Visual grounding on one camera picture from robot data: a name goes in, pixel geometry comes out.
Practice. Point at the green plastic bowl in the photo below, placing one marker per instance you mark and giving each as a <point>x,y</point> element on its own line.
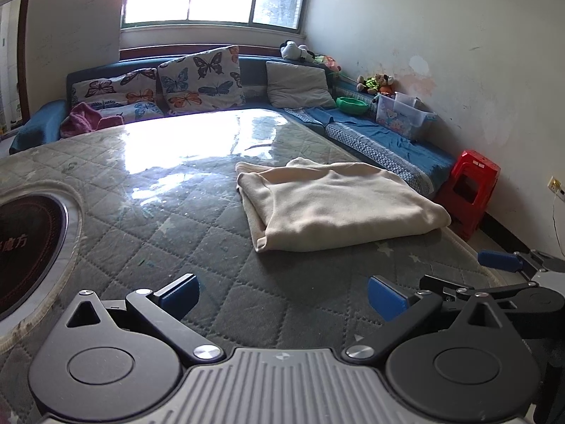
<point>352,106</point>

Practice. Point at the magenta crumpled cloth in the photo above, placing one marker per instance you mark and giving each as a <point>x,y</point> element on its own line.
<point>83,119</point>

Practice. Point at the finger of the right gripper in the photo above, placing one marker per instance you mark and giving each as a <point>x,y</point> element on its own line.
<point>516,262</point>
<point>452,290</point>

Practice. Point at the left butterfly print pillow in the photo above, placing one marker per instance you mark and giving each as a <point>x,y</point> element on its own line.
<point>133,95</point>

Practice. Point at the grey plain cushion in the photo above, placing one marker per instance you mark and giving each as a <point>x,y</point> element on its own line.
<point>297,86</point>

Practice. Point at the small plush toys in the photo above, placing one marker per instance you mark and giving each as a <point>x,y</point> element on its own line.
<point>377,84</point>

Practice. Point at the right butterfly print pillow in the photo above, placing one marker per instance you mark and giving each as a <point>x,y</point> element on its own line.
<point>202,82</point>

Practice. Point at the colourful plush toy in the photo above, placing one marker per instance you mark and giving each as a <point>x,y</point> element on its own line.
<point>328,62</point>

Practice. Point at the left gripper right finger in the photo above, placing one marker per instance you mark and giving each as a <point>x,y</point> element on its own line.
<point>405,315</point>

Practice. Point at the cream beige sweater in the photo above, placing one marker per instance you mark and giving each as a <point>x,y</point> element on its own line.
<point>306,207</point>

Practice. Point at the black round induction cooktop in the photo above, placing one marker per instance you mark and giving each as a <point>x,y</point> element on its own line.
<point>40,232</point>

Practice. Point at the blue corner sofa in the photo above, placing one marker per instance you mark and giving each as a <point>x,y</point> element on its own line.
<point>420,164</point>

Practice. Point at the red plastic stool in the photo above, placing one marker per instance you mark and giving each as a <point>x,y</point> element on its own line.
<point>467,191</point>

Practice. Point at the panda plush toy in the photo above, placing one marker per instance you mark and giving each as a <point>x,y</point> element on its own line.
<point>290,50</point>

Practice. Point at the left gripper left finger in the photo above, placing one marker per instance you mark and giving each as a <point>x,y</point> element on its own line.
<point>160,314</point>

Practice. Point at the clear plastic storage box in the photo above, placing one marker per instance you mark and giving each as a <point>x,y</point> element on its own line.
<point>405,120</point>

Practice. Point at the butterfly print pillow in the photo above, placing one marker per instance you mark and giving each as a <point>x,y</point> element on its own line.
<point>133,95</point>
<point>202,82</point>

